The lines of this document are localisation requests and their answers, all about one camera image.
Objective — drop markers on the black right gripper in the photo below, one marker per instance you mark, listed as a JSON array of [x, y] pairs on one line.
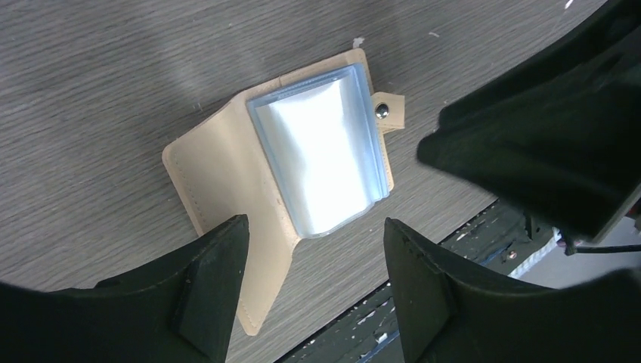
[[558, 135]]

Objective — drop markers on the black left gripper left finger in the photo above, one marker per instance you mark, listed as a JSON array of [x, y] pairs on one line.
[[179, 307]]

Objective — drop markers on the beige leather card holder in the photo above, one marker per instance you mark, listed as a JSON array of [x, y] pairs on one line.
[[300, 155]]

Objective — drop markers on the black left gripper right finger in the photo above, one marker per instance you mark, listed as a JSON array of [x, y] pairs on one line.
[[451, 309]]

